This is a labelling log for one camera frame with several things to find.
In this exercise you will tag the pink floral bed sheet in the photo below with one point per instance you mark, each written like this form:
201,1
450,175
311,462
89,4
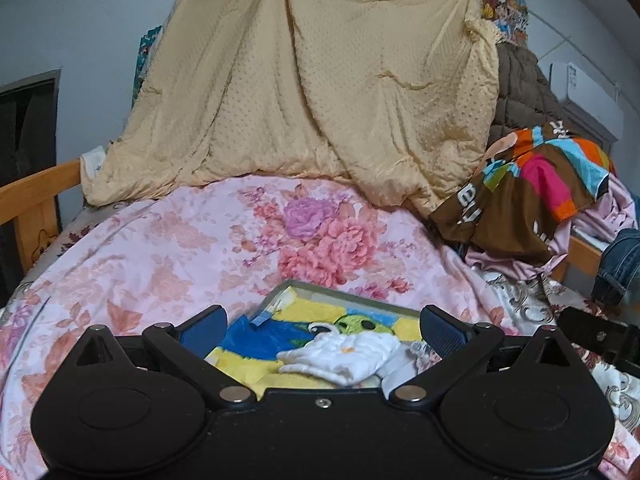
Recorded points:
175,250

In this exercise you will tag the brown multicoloured printed cloth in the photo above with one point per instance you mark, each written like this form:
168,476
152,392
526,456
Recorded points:
500,220

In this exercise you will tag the brown quilted jacket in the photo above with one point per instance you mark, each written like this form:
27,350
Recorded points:
520,100

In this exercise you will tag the colourful wall poster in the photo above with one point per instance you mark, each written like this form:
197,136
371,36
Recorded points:
510,10

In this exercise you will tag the blue jeans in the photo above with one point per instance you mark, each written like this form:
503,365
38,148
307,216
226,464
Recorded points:
620,265

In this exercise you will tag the white air conditioner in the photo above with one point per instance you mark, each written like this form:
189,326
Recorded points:
585,85

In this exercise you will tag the white fuzzy cloth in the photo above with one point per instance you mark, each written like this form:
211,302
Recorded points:
345,355

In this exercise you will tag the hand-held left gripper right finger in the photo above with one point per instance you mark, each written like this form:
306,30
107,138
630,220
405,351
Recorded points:
442,330

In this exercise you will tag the white star-print cloth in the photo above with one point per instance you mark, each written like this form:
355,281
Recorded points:
92,165

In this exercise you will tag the yellow dotted blanket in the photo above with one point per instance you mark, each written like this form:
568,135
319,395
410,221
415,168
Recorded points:
300,85

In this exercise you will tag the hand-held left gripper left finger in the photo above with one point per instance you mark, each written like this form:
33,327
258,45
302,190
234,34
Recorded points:
205,332

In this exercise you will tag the ornate patterned cloth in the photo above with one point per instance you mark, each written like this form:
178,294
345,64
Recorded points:
530,300

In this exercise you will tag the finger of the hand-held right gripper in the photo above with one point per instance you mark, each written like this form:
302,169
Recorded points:
600,332

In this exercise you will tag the pale pink garment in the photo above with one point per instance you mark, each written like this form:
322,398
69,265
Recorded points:
615,210

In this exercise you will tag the grey box with cartoon drawing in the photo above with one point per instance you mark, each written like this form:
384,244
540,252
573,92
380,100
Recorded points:
250,345

